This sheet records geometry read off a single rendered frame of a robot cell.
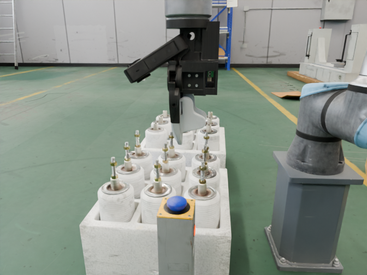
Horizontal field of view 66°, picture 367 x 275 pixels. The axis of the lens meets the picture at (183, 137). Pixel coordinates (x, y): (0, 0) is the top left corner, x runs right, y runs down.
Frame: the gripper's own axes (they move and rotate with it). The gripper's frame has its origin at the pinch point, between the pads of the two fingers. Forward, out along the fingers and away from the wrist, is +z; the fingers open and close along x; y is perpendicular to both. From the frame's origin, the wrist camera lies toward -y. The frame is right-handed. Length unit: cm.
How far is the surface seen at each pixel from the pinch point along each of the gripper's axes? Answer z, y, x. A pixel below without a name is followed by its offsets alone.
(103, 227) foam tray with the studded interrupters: 28.4, -20.4, 9.6
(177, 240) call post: 20.1, 0.5, -3.5
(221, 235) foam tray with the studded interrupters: 28.3, 9.6, 9.7
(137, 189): 26.3, -15.8, 25.8
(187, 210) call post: 14.8, 2.3, -1.2
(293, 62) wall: 34, 187, 675
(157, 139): 24, -18, 66
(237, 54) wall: 17, 54, 666
